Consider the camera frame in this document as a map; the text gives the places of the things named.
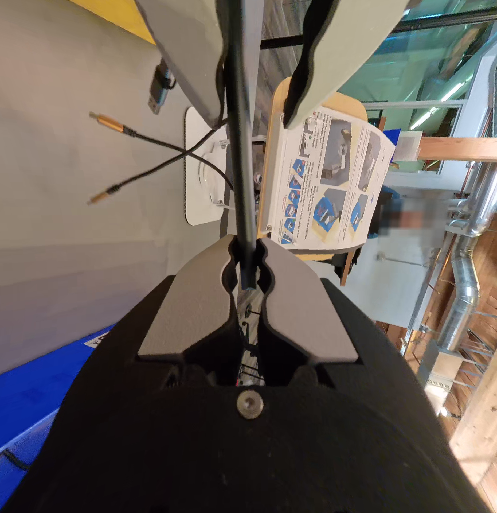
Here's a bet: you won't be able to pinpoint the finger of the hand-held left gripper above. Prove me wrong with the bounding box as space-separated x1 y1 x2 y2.
134 0 229 130
282 0 412 130

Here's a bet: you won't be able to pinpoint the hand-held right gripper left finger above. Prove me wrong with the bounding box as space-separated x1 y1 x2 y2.
137 235 241 386

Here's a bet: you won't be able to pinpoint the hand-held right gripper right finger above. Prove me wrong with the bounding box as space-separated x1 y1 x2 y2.
257 239 359 386

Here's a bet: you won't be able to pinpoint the yellow plastic bin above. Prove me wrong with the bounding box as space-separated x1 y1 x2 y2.
70 0 157 45

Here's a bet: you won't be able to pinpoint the slim grey usb hub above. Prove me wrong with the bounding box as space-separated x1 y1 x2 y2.
214 0 265 291

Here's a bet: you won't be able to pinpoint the black braided cable copper plugs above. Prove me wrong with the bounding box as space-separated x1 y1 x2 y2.
89 112 234 191
87 118 230 205

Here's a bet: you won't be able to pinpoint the blue plastic bin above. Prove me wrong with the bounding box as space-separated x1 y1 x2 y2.
0 324 117 513

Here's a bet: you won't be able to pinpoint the wooden board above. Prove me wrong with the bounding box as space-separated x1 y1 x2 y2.
258 76 369 261

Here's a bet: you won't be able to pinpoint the white document stand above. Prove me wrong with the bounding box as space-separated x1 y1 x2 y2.
184 106 285 237

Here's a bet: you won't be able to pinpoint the printed instruction sheet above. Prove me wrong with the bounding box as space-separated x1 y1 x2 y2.
268 105 396 245

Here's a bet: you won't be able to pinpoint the short black cable usb plug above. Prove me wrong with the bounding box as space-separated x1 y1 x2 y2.
147 52 230 131

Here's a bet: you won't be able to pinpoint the rectangular metal duct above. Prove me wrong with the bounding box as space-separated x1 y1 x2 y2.
417 339 465 401

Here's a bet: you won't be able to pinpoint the silver round air duct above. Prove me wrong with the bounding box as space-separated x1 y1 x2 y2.
435 162 497 351

